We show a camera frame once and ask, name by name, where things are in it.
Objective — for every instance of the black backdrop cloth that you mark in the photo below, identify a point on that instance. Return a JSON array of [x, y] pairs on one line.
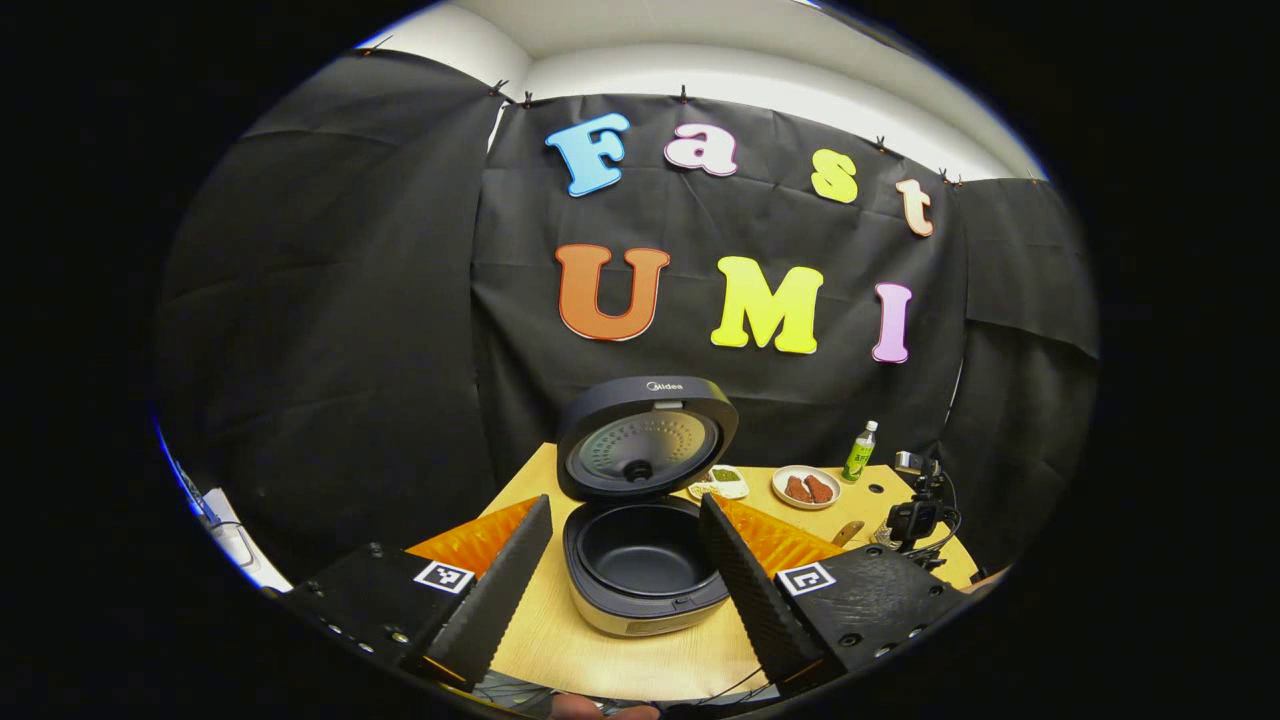
[[350, 300]]

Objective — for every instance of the white desk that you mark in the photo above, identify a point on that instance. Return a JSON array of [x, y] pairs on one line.
[[235, 540]]

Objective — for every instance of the white round plate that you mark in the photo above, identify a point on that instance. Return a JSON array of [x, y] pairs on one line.
[[808, 503]]

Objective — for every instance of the brown meat piece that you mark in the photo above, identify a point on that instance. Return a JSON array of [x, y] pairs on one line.
[[797, 488], [819, 489]]

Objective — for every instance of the green drink bottle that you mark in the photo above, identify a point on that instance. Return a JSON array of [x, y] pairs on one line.
[[858, 458]]

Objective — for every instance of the white divided dish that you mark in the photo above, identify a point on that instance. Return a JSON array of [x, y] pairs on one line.
[[730, 485]]

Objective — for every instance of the dark grey rice cooker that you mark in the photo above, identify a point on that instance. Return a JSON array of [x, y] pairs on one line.
[[640, 560]]

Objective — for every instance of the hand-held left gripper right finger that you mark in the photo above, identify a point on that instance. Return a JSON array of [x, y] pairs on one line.
[[750, 590]]

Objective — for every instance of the wooden spoon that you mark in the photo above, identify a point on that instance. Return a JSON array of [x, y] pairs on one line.
[[848, 533]]

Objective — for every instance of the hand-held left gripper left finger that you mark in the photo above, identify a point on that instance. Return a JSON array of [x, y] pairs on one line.
[[500, 590]]

